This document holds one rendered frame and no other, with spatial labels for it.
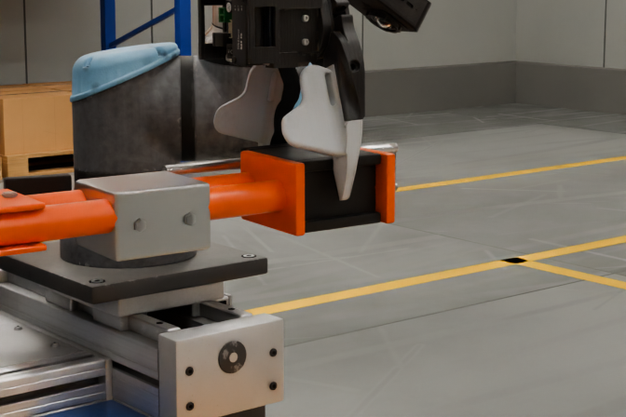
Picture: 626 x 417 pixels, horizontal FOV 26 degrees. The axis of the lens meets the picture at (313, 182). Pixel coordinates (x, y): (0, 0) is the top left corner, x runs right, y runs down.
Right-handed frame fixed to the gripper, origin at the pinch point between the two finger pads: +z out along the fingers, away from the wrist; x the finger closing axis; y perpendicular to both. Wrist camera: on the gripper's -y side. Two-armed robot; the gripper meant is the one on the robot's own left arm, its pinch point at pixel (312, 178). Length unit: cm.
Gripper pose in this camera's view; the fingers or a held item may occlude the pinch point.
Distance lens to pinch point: 97.2
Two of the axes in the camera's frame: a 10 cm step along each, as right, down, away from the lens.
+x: 5.6, 1.2, -8.2
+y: -8.3, 0.9, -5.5
